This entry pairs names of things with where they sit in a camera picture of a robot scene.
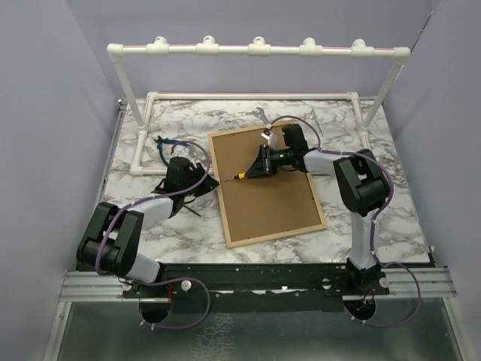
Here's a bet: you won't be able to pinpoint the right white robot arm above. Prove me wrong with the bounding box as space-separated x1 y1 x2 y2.
235 124 393 294

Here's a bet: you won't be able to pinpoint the blue handled pliers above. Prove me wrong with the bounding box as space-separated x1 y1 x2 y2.
154 135 187 165

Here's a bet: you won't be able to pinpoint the large grey wrench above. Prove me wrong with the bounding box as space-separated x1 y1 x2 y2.
252 107 270 124

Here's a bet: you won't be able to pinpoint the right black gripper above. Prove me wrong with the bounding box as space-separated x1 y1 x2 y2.
245 145 293 180

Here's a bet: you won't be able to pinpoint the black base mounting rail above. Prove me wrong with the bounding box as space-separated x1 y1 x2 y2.
123 263 389 314

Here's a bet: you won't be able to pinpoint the wooden picture frame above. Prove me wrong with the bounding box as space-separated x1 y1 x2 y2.
208 126 327 248

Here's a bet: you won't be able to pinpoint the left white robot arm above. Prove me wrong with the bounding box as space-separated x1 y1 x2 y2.
76 156 219 297

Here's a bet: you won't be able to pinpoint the white PVC pipe rack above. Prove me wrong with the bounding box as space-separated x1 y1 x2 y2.
107 35 411 176

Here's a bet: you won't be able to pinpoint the small yellow screwdriver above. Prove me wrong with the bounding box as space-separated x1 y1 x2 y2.
224 173 247 182

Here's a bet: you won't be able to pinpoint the orange handled screwdriver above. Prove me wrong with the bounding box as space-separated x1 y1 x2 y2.
183 205 201 217

